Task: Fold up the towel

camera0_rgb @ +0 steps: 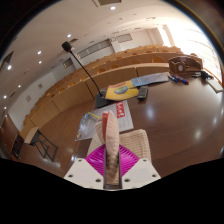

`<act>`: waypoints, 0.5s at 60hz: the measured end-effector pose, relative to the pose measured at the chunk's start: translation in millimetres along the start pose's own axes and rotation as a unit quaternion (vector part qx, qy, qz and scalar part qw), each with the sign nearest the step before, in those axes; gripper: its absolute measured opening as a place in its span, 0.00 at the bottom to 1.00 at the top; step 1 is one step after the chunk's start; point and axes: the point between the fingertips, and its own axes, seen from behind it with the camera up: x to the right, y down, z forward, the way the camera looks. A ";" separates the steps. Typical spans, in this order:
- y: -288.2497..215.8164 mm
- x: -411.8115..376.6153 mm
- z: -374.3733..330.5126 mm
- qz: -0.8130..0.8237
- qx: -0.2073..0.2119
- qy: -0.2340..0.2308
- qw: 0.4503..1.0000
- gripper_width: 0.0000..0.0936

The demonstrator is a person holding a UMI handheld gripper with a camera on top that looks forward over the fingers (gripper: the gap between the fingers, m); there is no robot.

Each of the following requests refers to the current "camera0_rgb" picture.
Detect black stapler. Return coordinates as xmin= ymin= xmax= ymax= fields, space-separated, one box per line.
xmin=191 ymin=70 xmax=215 ymax=81

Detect small wooden folding desk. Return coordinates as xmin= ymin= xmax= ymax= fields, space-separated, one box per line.
xmin=23 ymin=126 xmax=60 ymax=163

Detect black remote control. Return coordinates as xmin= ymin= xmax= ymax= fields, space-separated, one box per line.
xmin=136 ymin=85 xmax=150 ymax=101

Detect beige waffle-weave towel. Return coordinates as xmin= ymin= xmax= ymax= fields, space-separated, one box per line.
xmin=87 ymin=109 xmax=152 ymax=186

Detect blue marker pen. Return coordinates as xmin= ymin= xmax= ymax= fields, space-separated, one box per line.
xmin=167 ymin=73 xmax=180 ymax=84

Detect grey printed poster sheet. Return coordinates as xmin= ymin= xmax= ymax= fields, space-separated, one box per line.
xmin=74 ymin=99 xmax=135 ymax=142

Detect round ceiling lights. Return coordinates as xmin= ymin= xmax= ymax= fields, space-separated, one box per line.
xmin=2 ymin=4 xmax=118 ymax=101

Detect yellow booklet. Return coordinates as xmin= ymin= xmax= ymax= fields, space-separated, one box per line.
xmin=104 ymin=79 xmax=140 ymax=102

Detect white notepad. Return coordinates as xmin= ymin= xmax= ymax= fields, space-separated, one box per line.
xmin=205 ymin=77 xmax=224 ymax=94

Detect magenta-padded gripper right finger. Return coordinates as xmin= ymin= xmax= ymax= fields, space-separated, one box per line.
xmin=118 ymin=144 xmax=161 ymax=190

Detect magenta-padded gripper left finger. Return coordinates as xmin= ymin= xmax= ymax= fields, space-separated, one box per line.
xmin=63 ymin=144 xmax=107 ymax=190

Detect brown wooden desk organizer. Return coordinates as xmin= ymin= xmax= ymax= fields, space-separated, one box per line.
xmin=167 ymin=55 xmax=204 ymax=75

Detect ceiling air vent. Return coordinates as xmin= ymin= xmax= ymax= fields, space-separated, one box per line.
xmin=96 ymin=0 xmax=123 ymax=7

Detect black gooseneck desk microphone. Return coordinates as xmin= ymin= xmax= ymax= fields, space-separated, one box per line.
xmin=61 ymin=40 xmax=116 ymax=109

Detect rows of wooden auditorium seats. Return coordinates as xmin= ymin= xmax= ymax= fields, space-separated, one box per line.
xmin=19 ymin=43 xmax=202 ymax=135

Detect yellow pen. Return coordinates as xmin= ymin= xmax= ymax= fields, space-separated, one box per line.
xmin=87 ymin=111 xmax=102 ymax=121

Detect blue printed paper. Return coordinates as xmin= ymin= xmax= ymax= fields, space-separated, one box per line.
xmin=130 ymin=72 xmax=171 ymax=89

